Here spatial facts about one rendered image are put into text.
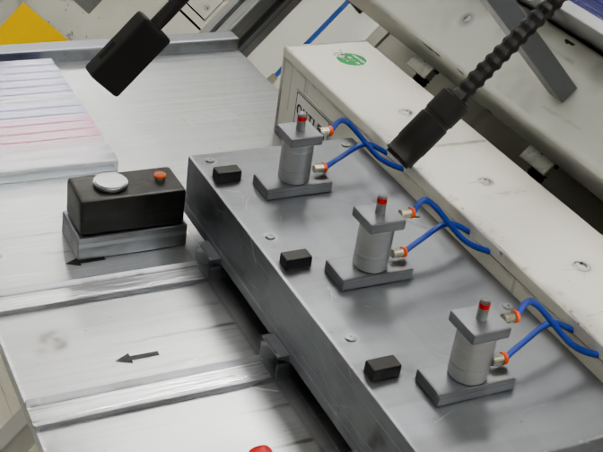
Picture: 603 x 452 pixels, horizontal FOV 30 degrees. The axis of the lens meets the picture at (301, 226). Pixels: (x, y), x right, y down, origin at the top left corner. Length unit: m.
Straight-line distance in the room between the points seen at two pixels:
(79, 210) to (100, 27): 1.20
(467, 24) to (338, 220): 0.23
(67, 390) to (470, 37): 0.42
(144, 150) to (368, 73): 0.19
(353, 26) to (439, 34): 2.54
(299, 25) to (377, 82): 2.71
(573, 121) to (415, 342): 0.23
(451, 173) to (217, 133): 0.26
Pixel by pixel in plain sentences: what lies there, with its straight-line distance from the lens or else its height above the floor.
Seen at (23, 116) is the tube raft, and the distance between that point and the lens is 0.95.
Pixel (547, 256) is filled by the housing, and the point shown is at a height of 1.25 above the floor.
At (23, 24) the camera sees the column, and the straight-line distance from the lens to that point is 3.81.
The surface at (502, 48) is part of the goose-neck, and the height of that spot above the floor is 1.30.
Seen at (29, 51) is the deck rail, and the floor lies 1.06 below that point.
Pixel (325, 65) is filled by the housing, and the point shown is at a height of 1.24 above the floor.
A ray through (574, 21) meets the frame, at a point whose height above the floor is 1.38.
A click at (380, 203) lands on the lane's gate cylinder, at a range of 0.67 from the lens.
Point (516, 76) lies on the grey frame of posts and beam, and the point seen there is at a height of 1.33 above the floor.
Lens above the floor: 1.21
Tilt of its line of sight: 5 degrees down
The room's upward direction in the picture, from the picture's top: 45 degrees clockwise
